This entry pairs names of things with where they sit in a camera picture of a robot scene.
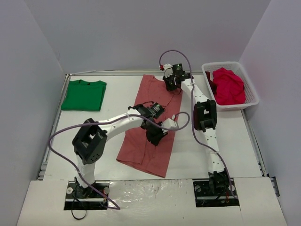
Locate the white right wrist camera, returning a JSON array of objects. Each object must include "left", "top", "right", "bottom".
[{"left": 159, "top": 64, "right": 173, "bottom": 80}]

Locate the magenta crumpled t-shirt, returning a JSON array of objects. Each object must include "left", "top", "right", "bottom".
[{"left": 212, "top": 67, "right": 246, "bottom": 105}]

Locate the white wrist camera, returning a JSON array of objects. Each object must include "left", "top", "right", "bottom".
[
  {"left": 159, "top": 64, "right": 173, "bottom": 80},
  {"left": 161, "top": 118, "right": 179, "bottom": 131}
]

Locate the salmon pink t-shirt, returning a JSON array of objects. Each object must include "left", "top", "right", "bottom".
[{"left": 116, "top": 74, "right": 183, "bottom": 178}]

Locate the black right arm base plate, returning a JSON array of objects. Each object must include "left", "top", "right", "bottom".
[{"left": 193, "top": 179, "right": 239, "bottom": 208}]

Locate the dark red garment in basket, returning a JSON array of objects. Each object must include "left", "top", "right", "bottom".
[{"left": 205, "top": 71, "right": 217, "bottom": 94}]

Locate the black cable loop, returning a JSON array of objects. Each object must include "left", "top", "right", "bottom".
[{"left": 71, "top": 207, "right": 88, "bottom": 221}]

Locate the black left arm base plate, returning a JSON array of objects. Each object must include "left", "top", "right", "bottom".
[{"left": 63, "top": 181, "right": 108, "bottom": 210}]

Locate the green folded t-shirt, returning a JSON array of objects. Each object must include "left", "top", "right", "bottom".
[{"left": 61, "top": 80, "right": 107, "bottom": 112}]

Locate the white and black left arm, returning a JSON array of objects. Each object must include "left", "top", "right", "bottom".
[{"left": 72, "top": 102, "right": 167, "bottom": 197}]

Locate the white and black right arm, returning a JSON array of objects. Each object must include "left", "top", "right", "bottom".
[{"left": 160, "top": 64, "right": 229, "bottom": 194}]

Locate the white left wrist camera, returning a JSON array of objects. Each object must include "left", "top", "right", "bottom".
[{"left": 161, "top": 118, "right": 179, "bottom": 131}]

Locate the white plastic basket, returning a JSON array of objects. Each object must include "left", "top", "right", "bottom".
[{"left": 202, "top": 61, "right": 259, "bottom": 111}]

